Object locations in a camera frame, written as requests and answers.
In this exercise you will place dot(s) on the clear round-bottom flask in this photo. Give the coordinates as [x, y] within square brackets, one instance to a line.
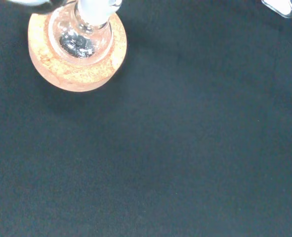
[82, 42]

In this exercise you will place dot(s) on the black bench cloth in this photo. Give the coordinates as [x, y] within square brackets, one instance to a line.
[173, 148]

